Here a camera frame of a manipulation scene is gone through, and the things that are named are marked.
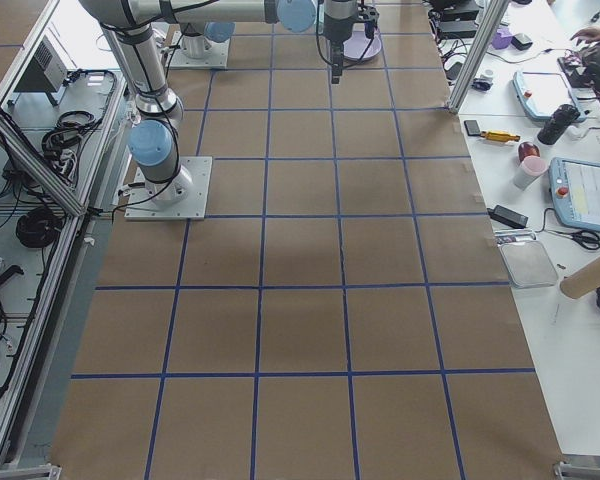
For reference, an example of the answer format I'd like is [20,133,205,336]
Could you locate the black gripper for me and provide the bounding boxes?
[323,0,353,85]

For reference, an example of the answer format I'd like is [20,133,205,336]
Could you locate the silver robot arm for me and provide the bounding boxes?
[128,84,193,210]
[81,1,359,119]

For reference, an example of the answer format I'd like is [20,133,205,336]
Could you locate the lavender round plate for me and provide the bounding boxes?
[344,30,382,62]

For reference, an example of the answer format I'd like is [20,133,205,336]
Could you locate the pink lidded white cup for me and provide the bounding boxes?
[512,155,548,190]

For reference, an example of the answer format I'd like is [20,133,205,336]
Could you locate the purple box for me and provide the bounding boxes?
[491,26,513,50]

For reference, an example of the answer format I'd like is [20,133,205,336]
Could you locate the yellow brass cylinder tool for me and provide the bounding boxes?
[480,130,521,144]

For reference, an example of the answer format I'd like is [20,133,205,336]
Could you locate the blue teach pendant far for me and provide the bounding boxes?
[512,70,586,123]

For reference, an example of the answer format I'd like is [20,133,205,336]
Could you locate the blue teach pendant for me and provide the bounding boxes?
[548,157,600,232]
[512,70,586,123]

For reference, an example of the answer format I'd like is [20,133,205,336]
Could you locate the red apple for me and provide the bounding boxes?
[517,141,540,163]

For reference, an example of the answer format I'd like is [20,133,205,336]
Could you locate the black power adapter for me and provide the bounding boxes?
[487,205,528,229]

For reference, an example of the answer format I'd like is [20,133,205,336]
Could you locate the black water bottle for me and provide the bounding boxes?
[537,104,580,145]

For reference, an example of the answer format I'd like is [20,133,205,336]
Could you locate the blue teach pendant near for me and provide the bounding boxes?
[548,157,600,232]

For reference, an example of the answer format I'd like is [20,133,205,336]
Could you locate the black scissors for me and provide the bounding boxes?
[560,229,600,251]

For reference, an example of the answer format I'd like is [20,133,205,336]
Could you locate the cardboard tube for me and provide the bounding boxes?
[559,257,600,299]

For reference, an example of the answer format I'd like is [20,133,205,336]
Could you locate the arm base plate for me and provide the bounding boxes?
[166,22,235,70]
[124,156,213,221]

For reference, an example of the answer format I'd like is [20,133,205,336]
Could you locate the aluminium frame post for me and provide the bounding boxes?
[447,0,509,114]

